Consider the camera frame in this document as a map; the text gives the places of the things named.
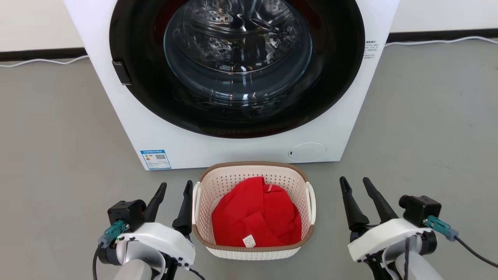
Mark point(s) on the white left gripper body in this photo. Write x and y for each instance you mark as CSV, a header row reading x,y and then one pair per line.
x,y
163,238

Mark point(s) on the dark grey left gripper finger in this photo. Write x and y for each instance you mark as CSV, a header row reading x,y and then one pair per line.
x,y
183,217
155,204

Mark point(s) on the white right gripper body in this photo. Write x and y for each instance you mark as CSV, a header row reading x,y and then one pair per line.
x,y
385,237

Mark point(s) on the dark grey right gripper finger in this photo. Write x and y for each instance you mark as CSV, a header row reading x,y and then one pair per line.
x,y
355,212
381,204

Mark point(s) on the white brown-rimmed laundry basket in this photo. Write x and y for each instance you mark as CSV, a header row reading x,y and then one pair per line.
x,y
225,182

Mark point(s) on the blue energy label sticker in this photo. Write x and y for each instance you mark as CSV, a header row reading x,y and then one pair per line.
x,y
155,160

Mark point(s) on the white garment care label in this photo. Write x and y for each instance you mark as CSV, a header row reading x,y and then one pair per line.
x,y
249,241

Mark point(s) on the red garment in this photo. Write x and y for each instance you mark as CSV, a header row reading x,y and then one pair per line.
x,y
256,214

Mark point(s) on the round white filter cover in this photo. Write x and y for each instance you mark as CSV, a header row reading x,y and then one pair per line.
x,y
307,152

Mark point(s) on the white front-load washing machine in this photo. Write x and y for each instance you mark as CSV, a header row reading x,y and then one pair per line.
x,y
233,149

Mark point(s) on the black round glass washer door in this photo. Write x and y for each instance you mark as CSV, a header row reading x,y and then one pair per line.
x,y
136,89

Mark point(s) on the small printed text sticker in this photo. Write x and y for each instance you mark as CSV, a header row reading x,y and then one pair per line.
x,y
370,48

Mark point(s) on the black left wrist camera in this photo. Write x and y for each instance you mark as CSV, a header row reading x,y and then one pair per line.
x,y
126,214

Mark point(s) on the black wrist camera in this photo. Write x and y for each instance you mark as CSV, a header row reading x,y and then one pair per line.
x,y
126,214
420,208

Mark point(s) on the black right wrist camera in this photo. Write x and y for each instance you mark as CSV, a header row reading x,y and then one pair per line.
x,y
420,208

